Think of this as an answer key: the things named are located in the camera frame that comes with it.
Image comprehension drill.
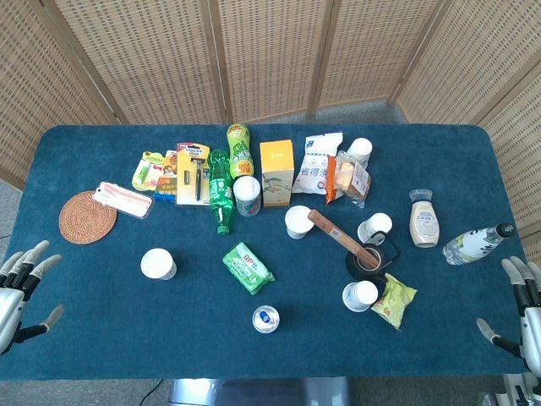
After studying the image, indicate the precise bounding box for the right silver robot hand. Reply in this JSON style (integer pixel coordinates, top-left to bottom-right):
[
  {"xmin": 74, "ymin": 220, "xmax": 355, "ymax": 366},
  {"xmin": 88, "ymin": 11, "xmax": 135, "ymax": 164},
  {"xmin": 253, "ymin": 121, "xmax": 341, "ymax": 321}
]
[{"xmin": 476, "ymin": 255, "xmax": 541, "ymax": 373}]

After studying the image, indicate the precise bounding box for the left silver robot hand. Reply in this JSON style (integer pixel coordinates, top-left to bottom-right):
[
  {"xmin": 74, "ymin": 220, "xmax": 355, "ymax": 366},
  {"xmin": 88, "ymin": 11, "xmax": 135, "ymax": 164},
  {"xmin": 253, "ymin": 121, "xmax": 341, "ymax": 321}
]
[{"xmin": 0, "ymin": 239, "xmax": 65, "ymax": 356}]

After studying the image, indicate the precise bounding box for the white paper cup blue print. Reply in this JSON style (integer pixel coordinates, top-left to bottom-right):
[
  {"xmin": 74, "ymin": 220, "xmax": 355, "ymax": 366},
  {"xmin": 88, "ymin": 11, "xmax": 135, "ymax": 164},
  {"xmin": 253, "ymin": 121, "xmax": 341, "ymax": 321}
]
[
  {"xmin": 284, "ymin": 205, "xmax": 316, "ymax": 240},
  {"xmin": 342, "ymin": 280, "xmax": 380, "ymax": 313},
  {"xmin": 140, "ymin": 248, "xmax": 178, "ymax": 281},
  {"xmin": 347, "ymin": 137, "xmax": 374, "ymax": 168}
]

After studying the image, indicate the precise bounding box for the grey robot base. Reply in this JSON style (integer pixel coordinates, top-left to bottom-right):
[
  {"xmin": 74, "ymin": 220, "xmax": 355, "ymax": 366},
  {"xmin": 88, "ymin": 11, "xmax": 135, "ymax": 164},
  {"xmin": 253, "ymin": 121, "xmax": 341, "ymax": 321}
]
[{"xmin": 168, "ymin": 376, "xmax": 352, "ymax": 406}]

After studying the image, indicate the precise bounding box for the white paper cup leaf print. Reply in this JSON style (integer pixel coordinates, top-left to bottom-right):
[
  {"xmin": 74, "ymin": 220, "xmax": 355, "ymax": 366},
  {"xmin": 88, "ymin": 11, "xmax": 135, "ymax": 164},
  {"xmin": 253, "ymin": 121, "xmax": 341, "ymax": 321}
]
[{"xmin": 357, "ymin": 212, "xmax": 393, "ymax": 246}]

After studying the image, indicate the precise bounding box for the clear bottle with black cap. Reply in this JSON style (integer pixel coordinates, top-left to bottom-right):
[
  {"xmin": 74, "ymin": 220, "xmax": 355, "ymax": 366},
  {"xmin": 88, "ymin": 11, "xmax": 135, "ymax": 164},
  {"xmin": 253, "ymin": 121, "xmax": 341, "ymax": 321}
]
[{"xmin": 441, "ymin": 222, "xmax": 516, "ymax": 266}]

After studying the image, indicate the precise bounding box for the round woven rattan coaster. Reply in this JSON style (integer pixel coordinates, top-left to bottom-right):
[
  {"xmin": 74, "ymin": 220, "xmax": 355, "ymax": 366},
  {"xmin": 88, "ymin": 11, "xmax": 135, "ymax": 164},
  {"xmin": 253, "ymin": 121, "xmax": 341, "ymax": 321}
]
[{"xmin": 58, "ymin": 190, "xmax": 118, "ymax": 245}]

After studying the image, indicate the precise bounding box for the yellow green snack bag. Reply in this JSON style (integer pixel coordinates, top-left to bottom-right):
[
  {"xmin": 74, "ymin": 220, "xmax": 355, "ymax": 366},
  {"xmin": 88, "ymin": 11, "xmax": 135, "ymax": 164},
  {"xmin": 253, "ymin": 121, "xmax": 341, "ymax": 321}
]
[{"xmin": 370, "ymin": 272, "xmax": 418, "ymax": 331}]

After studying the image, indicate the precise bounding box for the beige mayonnaise squeeze bottle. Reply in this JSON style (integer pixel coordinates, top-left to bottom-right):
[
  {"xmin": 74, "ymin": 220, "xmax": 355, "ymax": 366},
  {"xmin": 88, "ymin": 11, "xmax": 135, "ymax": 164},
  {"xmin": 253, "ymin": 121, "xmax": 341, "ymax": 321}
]
[{"xmin": 408, "ymin": 189, "xmax": 442, "ymax": 249}]

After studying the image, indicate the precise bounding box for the pink white toothbrush blister pack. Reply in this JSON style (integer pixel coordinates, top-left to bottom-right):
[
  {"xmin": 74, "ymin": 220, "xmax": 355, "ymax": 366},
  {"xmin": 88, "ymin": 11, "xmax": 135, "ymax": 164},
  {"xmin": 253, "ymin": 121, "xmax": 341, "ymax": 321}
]
[{"xmin": 91, "ymin": 181, "xmax": 156, "ymax": 220}]

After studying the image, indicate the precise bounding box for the blue table cloth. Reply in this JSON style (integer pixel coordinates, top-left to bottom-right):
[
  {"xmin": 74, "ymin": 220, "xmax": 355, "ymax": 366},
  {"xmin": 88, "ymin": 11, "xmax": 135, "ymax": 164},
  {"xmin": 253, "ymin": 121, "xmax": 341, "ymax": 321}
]
[{"xmin": 0, "ymin": 123, "xmax": 534, "ymax": 381}]

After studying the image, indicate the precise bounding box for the black tape roll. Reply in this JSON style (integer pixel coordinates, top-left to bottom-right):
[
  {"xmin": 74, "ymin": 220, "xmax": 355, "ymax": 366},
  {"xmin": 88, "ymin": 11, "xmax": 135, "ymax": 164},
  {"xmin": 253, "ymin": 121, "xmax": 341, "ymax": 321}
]
[{"xmin": 345, "ymin": 246, "xmax": 388, "ymax": 283}]

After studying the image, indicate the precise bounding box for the green lip balm pack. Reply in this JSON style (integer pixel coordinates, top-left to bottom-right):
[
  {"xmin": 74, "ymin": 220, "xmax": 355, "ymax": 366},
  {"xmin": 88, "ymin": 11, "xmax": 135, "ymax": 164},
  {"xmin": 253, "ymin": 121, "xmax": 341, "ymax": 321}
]
[{"xmin": 131, "ymin": 151, "xmax": 167, "ymax": 191}]

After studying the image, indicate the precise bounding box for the orange blue snack box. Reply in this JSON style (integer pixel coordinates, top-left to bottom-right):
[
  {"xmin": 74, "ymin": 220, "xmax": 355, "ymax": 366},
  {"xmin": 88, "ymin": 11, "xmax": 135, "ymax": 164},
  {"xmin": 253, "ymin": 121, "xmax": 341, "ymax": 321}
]
[{"xmin": 152, "ymin": 150, "xmax": 178, "ymax": 203}]

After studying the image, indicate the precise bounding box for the yellow razor blister pack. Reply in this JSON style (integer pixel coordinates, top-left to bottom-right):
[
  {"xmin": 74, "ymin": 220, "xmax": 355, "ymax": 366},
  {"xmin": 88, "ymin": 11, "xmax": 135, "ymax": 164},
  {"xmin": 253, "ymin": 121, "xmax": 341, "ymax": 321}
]
[{"xmin": 175, "ymin": 142, "xmax": 211, "ymax": 207}]

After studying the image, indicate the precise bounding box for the clear wrapped bread package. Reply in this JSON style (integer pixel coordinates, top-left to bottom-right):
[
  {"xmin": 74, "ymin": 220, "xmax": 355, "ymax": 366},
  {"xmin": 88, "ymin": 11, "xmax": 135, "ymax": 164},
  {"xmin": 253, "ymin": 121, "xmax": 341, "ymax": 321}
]
[{"xmin": 325, "ymin": 151, "xmax": 372, "ymax": 209}]

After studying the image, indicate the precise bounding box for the green plastic soda bottle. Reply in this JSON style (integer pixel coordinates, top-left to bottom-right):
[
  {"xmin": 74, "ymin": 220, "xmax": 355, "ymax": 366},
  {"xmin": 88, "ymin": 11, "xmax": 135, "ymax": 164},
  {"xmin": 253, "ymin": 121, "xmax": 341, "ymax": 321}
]
[{"xmin": 208, "ymin": 148, "xmax": 235, "ymax": 236}]

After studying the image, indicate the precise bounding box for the green tissue pack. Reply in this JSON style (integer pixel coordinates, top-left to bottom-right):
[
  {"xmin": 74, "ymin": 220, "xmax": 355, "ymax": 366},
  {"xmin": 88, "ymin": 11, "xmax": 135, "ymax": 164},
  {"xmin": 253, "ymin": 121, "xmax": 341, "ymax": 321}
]
[{"xmin": 222, "ymin": 241, "xmax": 276, "ymax": 296}]

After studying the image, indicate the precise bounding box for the blue drink can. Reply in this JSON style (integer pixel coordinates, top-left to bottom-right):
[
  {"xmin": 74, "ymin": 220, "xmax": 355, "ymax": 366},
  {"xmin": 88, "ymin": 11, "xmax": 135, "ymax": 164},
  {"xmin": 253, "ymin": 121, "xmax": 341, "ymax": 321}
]
[{"xmin": 252, "ymin": 304, "xmax": 281, "ymax": 334}]

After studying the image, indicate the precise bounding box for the white lidded porridge can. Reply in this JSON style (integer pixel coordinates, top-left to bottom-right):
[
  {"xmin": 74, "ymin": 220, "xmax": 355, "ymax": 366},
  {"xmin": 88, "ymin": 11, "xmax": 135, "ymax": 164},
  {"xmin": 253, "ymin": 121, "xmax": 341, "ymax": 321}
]
[{"xmin": 232, "ymin": 175, "xmax": 262, "ymax": 217}]

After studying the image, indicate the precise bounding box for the white blue powder bag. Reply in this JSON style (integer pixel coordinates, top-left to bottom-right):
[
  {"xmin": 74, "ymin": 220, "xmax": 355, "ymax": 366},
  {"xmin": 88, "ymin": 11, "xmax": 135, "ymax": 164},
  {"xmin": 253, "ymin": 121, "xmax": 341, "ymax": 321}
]
[{"xmin": 291, "ymin": 132, "xmax": 344, "ymax": 195}]

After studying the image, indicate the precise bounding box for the green yellow chips canister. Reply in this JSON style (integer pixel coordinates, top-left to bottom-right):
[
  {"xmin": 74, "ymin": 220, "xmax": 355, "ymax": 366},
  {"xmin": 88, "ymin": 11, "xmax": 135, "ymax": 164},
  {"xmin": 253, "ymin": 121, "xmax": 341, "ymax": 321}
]
[{"xmin": 227, "ymin": 123, "xmax": 254, "ymax": 180}]

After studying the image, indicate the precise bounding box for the yellow pomelo print carton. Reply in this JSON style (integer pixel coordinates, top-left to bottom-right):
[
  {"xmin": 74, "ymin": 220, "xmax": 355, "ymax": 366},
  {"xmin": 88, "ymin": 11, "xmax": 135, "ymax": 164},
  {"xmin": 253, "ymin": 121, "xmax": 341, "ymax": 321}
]
[{"xmin": 260, "ymin": 140, "xmax": 295, "ymax": 208}]

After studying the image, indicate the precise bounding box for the woven bamboo folding screen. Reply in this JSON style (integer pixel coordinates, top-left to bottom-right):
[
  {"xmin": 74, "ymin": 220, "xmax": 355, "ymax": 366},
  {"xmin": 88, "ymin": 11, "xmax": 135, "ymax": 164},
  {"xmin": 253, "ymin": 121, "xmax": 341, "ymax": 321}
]
[{"xmin": 0, "ymin": 0, "xmax": 541, "ymax": 250}]

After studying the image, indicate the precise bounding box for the white black robot frame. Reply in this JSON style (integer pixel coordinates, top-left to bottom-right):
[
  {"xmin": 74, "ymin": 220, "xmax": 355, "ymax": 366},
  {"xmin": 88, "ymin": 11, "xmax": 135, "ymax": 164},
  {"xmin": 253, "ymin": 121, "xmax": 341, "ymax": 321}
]
[{"xmin": 494, "ymin": 372, "xmax": 541, "ymax": 406}]

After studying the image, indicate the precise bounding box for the black wire handle clip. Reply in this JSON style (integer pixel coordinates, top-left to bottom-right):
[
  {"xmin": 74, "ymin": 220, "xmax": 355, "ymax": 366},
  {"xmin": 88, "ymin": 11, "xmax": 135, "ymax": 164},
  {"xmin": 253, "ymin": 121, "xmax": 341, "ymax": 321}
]
[{"xmin": 363, "ymin": 230, "xmax": 401, "ymax": 272}]

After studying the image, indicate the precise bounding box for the black floor cable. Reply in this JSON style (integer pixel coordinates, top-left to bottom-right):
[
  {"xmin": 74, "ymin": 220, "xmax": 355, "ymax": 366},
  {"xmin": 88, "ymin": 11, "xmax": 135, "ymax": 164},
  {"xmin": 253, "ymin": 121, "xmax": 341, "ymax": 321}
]
[{"xmin": 141, "ymin": 378, "xmax": 164, "ymax": 406}]

